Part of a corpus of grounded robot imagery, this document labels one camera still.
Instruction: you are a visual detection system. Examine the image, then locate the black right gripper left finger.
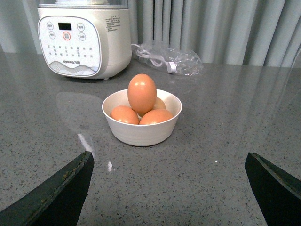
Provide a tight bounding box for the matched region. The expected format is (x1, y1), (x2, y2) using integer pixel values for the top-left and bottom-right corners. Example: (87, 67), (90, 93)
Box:
(0, 151), (94, 226)

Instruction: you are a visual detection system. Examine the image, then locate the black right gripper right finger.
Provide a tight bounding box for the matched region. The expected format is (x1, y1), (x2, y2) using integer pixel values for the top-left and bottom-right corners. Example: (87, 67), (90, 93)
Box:
(245, 153), (301, 226)

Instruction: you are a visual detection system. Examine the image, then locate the brown egg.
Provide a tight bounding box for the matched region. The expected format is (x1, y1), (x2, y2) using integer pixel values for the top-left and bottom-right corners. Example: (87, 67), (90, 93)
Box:
(127, 74), (157, 114)
(139, 109), (174, 125)
(110, 105), (139, 125)

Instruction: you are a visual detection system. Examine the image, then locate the pale egg at back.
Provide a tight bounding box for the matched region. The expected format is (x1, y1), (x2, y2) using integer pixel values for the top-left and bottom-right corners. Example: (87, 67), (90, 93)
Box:
(136, 97), (166, 118)

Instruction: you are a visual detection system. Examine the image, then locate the white round bowl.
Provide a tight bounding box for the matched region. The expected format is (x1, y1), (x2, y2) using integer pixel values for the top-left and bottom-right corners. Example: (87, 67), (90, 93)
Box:
(102, 89), (182, 146)

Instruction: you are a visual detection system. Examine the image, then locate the clear plastic bag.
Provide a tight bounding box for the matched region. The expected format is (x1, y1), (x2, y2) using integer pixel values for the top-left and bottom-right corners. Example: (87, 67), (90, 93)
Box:
(131, 40), (204, 76)

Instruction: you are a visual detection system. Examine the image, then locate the white Joyoung blender appliance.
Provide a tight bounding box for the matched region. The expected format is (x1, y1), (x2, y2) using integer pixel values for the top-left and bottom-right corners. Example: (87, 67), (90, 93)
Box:
(38, 0), (132, 79)

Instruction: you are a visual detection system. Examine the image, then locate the white power cable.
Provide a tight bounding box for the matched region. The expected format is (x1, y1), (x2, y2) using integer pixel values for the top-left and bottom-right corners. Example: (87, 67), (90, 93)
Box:
(131, 43), (176, 74)

